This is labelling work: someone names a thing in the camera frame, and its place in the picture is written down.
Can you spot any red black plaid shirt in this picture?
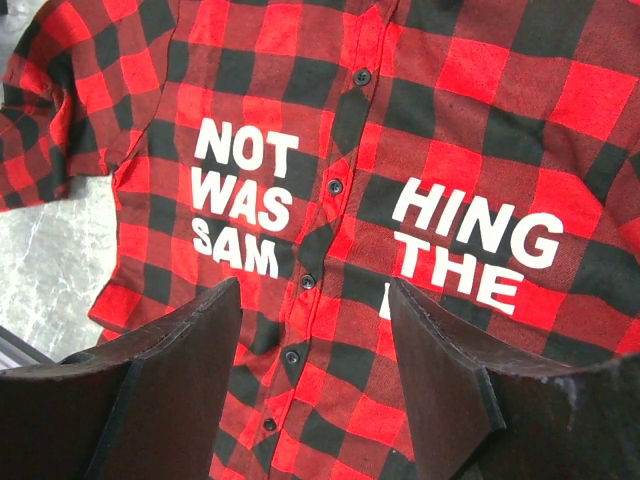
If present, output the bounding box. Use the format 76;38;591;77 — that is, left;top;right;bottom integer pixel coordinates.
1;1;639;479

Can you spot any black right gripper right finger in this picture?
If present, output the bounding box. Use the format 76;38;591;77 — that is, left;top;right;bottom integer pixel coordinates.
389;280;639;479

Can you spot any aluminium table edge rail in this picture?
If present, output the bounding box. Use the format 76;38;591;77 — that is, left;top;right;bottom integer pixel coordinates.
0;327;54;370

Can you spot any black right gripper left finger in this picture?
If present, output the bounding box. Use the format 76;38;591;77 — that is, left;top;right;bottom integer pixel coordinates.
1;278;242;479

